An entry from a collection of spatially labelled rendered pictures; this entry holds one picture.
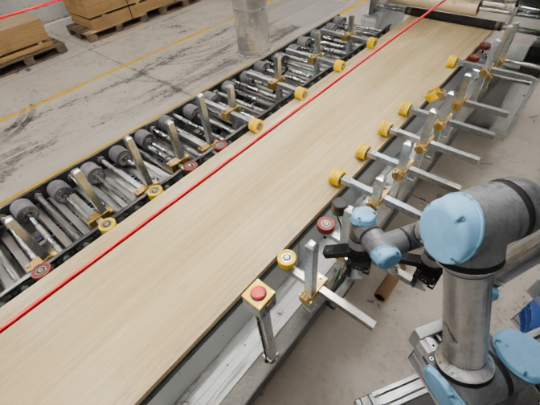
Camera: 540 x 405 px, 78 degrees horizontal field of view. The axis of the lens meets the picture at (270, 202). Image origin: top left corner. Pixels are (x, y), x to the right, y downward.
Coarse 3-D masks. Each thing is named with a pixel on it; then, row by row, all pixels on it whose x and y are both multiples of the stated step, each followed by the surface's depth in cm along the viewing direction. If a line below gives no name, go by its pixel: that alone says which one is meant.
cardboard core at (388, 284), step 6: (402, 264) 225; (390, 276) 220; (384, 282) 218; (390, 282) 217; (396, 282) 219; (378, 288) 215; (384, 288) 214; (390, 288) 215; (378, 294) 218; (384, 294) 212; (378, 300) 217; (384, 300) 212
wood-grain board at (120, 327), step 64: (384, 64) 248; (320, 128) 199; (192, 192) 169; (256, 192) 166; (320, 192) 163; (128, 256) 144; (192, 256) 142; (256, 256) 140; (0, 320) 128; (64, 320) 126; (128, 320) 124; (192, 320) 123; (0, 384) 112; (64, 384) 110; (128, 384) 109
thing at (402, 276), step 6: (324, 234) 152; (330, 234) 150; (336, 234) 150; (336, 240) 149; (384, 270) 138; (402, 270) 135; (396, 276) 136; (402, 276) 133; (408, 276) 133; (408, 282) 133
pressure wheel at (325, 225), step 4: (320, 220) 150; (324, 220) 150; (328, 220) 150; (332, 220) 149; (320, 224) 148; (324, 224) 148; (328, 224) 148; (332, 224) 148; (320, 228) 147; (324, 228) 146; (328, 228) 146; (332, 228) 146; (324, 232) 148; (328, 232) 147; (324, 236) 155
